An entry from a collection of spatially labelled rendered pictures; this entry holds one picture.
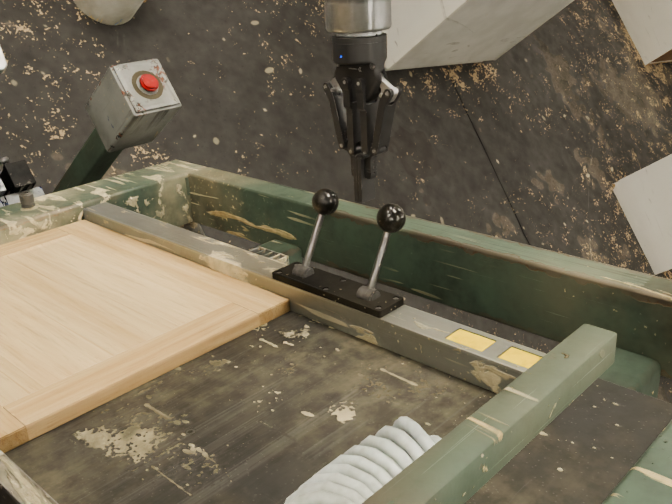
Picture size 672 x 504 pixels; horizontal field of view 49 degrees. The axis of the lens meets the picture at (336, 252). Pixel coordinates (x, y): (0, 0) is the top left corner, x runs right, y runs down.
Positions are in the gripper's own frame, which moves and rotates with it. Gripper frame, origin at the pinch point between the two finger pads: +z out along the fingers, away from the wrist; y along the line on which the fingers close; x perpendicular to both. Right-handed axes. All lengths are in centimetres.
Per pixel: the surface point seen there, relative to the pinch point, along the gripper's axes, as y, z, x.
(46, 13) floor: 187, -16, -48
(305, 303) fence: -2.9, 13.3, 16.2
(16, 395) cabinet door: 7, 14, 52
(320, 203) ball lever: -0.9, 1.0, 10.2
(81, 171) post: 97, 16, -5
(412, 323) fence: -20.1, 11.4, 14.7
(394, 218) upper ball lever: -13.6, 0.7, 9.8
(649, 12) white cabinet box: 139, 20, -456
